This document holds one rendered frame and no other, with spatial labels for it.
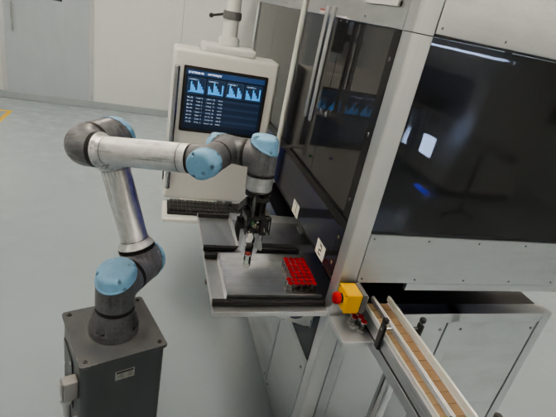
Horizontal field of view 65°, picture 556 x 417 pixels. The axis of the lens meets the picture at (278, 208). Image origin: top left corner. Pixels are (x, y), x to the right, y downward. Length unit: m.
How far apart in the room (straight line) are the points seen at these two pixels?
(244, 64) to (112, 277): 1.22
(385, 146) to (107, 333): 0.99
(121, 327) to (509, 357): 1.59
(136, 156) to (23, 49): 5.84
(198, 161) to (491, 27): 0.86
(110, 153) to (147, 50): 5.56
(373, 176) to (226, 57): 1.08
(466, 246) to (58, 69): 6.06
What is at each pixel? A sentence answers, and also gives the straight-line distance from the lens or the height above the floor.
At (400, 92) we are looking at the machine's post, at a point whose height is 1.65.
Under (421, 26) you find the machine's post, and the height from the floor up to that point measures 1.82.
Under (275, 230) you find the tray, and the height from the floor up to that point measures 0.88.
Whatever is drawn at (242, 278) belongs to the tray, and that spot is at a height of 0.88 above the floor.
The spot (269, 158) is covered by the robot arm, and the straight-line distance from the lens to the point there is 1.14.
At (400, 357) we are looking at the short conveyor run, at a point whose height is 0.93.
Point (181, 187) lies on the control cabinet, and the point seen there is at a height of 0.87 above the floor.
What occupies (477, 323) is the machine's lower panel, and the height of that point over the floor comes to 0.82.
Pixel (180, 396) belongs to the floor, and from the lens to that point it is 2.37.
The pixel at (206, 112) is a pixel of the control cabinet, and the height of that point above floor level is 1.28.
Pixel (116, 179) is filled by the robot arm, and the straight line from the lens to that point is 1.38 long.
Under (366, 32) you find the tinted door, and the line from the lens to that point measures 1.52.
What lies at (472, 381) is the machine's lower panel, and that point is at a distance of 2.20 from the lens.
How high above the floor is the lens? 1.79
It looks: 24 degrees down
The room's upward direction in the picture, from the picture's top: 12 degrees clockwise
